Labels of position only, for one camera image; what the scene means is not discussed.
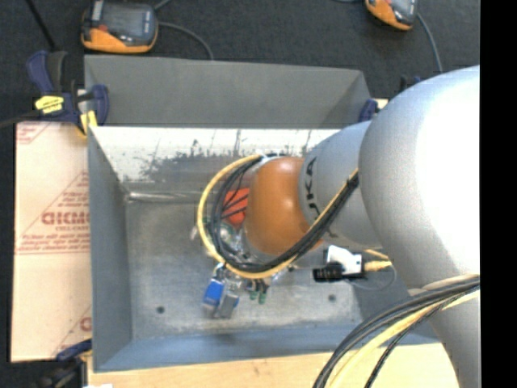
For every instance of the orange ball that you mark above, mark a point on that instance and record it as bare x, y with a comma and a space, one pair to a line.
235, 206

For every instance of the grey metal bin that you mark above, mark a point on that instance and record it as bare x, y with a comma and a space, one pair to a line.
161, 257

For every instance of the brown cardboard board, red print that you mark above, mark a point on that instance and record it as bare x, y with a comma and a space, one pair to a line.
48, 257

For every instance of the black cylinder on white bracket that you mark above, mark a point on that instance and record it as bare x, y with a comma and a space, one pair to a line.
329, 272

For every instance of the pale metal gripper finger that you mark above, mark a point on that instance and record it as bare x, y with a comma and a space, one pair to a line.
213, 292
228, 306

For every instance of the clear glass object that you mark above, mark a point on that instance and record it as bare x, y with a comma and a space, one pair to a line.
226, 234

